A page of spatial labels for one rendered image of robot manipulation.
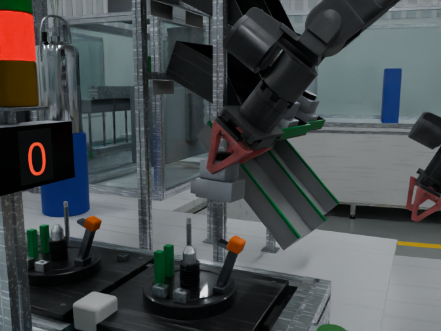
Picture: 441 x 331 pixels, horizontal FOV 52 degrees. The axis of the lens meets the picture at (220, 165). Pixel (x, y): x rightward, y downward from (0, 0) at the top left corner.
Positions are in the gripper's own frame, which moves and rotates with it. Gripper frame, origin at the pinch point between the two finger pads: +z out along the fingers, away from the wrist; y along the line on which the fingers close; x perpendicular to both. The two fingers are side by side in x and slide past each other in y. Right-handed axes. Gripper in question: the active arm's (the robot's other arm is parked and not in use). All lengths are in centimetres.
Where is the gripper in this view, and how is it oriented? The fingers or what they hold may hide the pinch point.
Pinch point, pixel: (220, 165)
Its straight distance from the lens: 69.1
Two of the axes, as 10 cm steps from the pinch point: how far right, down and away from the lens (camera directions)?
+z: -5.5, 7.1, 4.3
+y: -5.1, 1.2, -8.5
